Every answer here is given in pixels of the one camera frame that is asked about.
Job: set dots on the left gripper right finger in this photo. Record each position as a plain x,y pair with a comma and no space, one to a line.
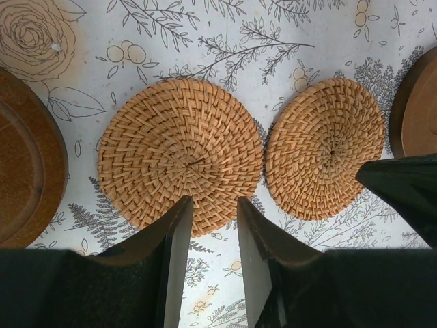
290,284

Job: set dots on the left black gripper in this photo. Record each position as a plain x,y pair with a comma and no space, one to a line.
409,186

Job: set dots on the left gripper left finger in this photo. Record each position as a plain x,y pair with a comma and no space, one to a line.
135,283

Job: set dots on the brown wooden coaster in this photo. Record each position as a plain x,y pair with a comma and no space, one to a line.
412,121

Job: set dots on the woven rattan coaster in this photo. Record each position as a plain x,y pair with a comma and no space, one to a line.
317,145
180,137

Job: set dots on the dark wooden coaster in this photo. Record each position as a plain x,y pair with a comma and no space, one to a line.
34,164

